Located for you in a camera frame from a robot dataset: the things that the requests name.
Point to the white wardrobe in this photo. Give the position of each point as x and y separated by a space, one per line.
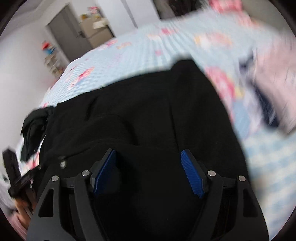
126 16

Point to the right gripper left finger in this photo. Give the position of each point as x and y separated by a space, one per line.
64 209

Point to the grey door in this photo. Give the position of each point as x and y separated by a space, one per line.
68 34

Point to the blue checkered cartoon blanket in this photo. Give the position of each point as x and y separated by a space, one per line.
185 69

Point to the person's left hand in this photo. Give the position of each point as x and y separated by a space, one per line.
23 216

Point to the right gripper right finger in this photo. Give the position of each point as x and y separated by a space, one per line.
230 210

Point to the black fleece jacket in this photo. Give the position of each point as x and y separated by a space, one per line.
143 143

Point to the colourful toy on shelf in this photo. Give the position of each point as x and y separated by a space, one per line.
48 48

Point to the white small shelf rack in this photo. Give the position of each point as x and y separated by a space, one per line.
54 65

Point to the folded dark striped clothes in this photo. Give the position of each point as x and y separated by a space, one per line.
260 108

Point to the folded pink garment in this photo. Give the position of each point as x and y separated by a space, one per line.
274 75

